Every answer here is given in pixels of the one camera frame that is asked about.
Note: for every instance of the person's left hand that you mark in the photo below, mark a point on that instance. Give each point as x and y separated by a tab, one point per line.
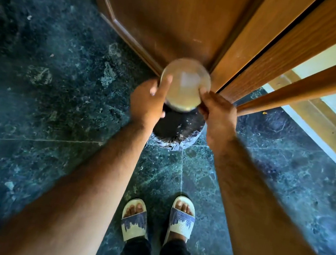
146	103

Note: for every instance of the person's right hand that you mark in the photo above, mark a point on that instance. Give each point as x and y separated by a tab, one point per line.
219	118

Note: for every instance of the person's right thumb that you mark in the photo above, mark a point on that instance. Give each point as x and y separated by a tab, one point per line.
204	95

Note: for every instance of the person's left thumb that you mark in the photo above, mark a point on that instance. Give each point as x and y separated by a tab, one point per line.
164	86

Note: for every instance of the person's right forearm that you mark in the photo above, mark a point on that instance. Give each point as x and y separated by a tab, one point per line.
266	232

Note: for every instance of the person's left forearm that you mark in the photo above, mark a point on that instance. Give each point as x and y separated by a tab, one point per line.
79	194

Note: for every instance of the bin with black liner bag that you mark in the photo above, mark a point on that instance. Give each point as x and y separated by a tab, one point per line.
177	129

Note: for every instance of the brown wooden door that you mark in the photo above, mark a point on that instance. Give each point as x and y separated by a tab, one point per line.
174	14

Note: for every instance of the round wooden pole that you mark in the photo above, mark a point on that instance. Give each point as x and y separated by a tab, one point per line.
302	89

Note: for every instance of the wooden skirting board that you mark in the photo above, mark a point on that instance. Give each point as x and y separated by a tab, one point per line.
328	127

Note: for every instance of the person's right white blue sandal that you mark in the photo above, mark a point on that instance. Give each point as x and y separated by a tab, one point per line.
182	221

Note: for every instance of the person's white blue sandal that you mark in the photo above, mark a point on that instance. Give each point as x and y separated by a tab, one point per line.
134	223
182	221

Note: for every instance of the person's left white blue sandal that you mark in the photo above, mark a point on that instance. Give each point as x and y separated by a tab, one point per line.
134	223

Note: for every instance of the brown wooden door frame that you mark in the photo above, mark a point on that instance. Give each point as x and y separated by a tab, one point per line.
276	38

